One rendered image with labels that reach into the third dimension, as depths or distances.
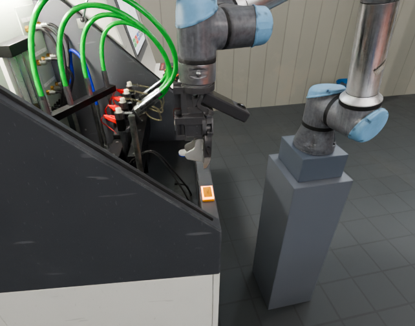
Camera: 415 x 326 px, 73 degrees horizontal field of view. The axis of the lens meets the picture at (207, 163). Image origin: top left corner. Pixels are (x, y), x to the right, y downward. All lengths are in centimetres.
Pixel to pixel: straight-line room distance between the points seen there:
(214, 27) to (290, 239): 93
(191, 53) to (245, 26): 12
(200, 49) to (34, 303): 74
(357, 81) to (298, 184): 40
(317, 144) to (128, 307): 79
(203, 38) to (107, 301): 69
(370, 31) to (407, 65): 402
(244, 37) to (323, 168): 66
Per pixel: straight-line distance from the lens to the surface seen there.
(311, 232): 128
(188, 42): 55
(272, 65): 371
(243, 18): 59
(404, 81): 497
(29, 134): 56
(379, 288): 195
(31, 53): 88
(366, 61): 88
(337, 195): 119
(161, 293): 84
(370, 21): 86
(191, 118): 59
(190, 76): 56
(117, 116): 87
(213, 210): 71
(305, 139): 107
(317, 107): 102
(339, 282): 187
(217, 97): 60
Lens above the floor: 144
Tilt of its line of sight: 34 degrees down
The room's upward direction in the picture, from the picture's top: straight up
